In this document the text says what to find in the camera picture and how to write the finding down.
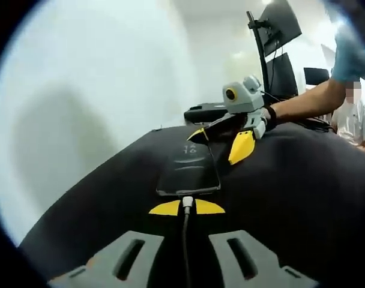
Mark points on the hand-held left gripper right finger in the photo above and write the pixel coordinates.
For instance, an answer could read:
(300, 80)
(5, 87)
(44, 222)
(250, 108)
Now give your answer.
(248, 258)

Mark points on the black table cloth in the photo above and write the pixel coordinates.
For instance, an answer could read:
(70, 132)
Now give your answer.
(290, 210)

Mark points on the black phone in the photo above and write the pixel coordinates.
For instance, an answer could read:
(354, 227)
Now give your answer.
(188, 171)

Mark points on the large black monitor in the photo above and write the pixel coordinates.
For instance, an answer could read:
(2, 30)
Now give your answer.
(278, 24)

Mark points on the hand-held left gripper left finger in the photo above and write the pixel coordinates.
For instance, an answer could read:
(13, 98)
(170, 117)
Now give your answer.
(122, 258)

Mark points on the blue shirt sleeve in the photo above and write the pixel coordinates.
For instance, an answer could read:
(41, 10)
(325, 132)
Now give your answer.
(352, 57)

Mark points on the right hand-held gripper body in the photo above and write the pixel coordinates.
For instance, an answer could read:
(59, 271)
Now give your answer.
(245, 97)

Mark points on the small black monitor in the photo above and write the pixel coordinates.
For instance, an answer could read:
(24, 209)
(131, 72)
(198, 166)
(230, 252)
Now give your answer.
(316, 75)

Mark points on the black monitor stand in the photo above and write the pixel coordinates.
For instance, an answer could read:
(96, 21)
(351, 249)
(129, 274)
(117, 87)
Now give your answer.
(259, 51)

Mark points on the black flat device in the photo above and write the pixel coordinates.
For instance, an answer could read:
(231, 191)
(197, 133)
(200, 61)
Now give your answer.
(205, 112)

